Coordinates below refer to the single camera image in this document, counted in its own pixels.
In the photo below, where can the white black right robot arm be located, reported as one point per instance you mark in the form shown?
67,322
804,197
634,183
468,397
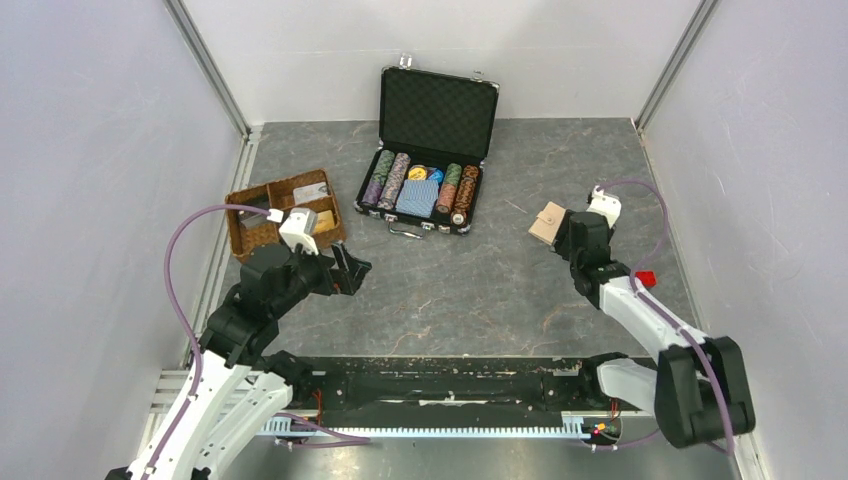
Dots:
697,391

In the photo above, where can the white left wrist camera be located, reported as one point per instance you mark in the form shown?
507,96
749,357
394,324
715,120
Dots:
297,229

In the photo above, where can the left aluminium frame post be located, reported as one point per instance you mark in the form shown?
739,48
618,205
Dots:
202,55

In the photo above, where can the white slotted cable duct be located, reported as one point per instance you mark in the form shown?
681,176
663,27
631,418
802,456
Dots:
569,428

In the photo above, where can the brown woven divided basket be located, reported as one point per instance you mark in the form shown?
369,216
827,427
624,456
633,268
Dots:
279,194

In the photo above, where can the purple grey chip stack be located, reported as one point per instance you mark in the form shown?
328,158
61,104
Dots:
394,181

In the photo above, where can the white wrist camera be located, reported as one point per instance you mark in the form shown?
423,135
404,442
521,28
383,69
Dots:
297,229
604,204

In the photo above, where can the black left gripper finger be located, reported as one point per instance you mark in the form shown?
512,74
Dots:
349,275
344,260

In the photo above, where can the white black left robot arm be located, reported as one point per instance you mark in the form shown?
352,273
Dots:
233,388

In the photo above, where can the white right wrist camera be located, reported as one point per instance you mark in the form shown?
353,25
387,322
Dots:
604,204

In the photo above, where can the right aluminium frame post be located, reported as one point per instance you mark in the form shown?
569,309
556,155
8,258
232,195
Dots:
693,30

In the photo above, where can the dark card in basket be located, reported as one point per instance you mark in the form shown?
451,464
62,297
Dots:
250,220

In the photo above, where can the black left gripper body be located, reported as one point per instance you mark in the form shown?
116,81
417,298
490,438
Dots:
312,274

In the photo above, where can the aluminium frame post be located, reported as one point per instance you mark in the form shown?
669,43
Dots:
202,55
693,30

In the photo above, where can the black poker chip case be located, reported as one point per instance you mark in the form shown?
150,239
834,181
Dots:
437,119

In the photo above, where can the purple green chip stack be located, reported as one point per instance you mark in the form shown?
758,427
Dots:
378,178

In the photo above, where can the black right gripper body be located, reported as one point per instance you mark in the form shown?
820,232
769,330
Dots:
561,244

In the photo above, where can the blue dealer button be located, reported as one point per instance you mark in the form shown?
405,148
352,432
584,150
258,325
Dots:
436,175

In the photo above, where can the brown orange chip stack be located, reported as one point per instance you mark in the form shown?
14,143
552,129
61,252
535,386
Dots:
464,195

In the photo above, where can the red toy brick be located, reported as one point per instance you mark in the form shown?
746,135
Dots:
647,278

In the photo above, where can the red green chip stack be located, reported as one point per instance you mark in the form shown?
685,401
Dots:
448,189

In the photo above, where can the yellow dealer button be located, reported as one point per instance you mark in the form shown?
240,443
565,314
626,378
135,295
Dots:
418,172

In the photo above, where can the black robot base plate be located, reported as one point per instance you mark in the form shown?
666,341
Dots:
447,392

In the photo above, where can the blue playing card deck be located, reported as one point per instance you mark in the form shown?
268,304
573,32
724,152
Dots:
418,197

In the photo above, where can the gold card in basket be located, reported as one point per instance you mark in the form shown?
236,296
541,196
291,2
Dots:
325,221

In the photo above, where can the grey card in basket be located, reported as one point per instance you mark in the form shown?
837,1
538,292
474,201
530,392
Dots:
310,192

